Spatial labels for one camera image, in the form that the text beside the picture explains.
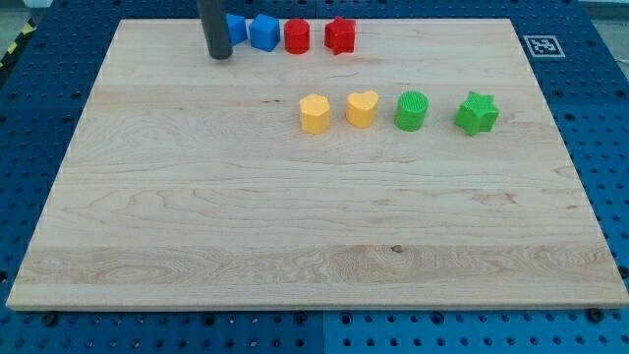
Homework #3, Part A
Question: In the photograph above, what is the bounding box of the light wooden board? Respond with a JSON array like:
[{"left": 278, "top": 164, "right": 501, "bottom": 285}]
[{"left": 7, "top": 19, "right": 628, "bottom": 312}]

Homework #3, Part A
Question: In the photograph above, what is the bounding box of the blue cube block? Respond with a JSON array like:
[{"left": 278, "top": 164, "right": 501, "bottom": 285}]
[{"left": 249, "top": 14, "right": 280, "bottom": 52}]

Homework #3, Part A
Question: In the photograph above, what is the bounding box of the yellow black hazard tape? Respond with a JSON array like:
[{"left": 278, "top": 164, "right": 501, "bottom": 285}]
[{"left": 1, "top": 19, "right": 37, "bottom": 69}]

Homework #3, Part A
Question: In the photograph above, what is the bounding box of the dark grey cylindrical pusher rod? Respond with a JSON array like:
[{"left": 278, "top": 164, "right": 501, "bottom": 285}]
[{"left": 197, "top": 0, "right": 233, "bottom": 60}]

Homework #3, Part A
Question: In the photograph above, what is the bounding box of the blue triangle block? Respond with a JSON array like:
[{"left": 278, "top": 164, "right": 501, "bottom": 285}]
[{"left": 226, "top": 14, "right": 248, "bottom": 46}]

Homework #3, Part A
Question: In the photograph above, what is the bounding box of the yellow heart block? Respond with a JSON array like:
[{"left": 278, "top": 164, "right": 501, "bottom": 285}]
[{"left": 346, "top": 90, "right": 379, "bottom": 129}]

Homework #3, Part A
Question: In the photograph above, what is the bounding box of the green star block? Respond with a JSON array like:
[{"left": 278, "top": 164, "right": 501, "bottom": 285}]
[{"left": 454, "top": 90, "right": 499, "bottom": 136}]

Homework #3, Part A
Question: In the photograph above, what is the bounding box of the white fiducial marker tag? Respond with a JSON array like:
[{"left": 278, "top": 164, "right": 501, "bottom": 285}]
[{"left": 524, "top": 34, "right": 565, "bottom": 58}]

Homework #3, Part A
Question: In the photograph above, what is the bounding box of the red cylinder block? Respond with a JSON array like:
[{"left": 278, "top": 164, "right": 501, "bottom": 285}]
[{"left": 284, "top": 19, "right": 310, "bottom": 55}]

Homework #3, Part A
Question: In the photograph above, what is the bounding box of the yellow hexagon block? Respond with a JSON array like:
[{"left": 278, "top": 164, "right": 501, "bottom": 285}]
[{"left": 300, "top": 94, "right": 330, "bottom": 135}]

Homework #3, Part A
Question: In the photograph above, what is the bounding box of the red star block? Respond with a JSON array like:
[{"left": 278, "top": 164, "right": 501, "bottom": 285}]
[{"left": 324, "top": 16, "right": 356, "bottom": 55}]

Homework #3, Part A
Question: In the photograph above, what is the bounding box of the green cylinder block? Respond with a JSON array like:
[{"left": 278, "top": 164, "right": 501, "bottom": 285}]
[{"left": 394, "top": 90, "right": 429, "bottom": 132}]

